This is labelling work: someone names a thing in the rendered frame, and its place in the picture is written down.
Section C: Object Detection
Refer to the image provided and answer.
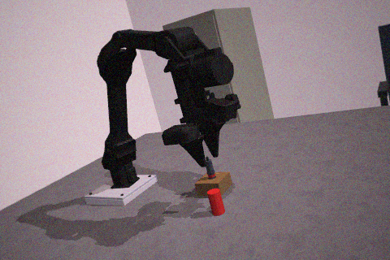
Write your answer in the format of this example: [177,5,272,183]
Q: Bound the tan square block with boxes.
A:
[195,171,232,196]

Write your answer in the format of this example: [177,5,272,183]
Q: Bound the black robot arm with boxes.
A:
[97,27,241,189]

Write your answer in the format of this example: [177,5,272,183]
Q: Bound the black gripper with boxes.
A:
[162,88,226,167]

